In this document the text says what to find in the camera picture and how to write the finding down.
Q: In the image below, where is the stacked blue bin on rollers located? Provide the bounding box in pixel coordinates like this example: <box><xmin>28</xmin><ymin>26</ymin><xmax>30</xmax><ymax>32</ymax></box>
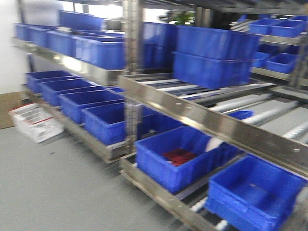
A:
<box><xmin>173</xmin><ymin>51</ymin><xmax>254</xmax><ymax>89</ymax></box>

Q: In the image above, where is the white red printed carton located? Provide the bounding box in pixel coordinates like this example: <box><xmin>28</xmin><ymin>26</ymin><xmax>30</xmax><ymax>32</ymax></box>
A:
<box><xmin>8</xmin><ymin>103</ymin><xmax>64</xmax><ymax>143</ymax></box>

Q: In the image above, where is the blue bin lower right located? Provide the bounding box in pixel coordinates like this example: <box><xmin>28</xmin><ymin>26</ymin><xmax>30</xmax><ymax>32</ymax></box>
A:
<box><xmin>205</xmin><ymin>155</ymin><xmax>307</xmax><ymax>231</ymax></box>

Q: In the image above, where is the blue bin with red parts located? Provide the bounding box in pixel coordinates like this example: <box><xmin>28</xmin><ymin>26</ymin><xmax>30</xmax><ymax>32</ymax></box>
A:
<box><xmin>135</xmin><ymin>126</ymin><xmax>238</xmax><ymax>193</ymax></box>

